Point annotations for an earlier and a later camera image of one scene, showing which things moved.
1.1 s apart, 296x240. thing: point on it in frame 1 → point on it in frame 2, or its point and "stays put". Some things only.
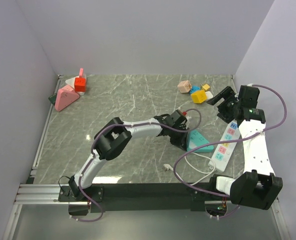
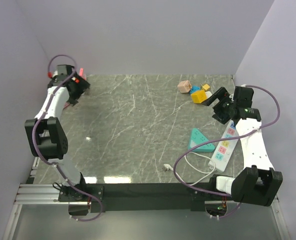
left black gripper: x=180 y=142 → x=82 y=85
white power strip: x=224 y=152 stays put
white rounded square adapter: x=209 y=95 stays put
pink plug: x=81 y=71 stays put
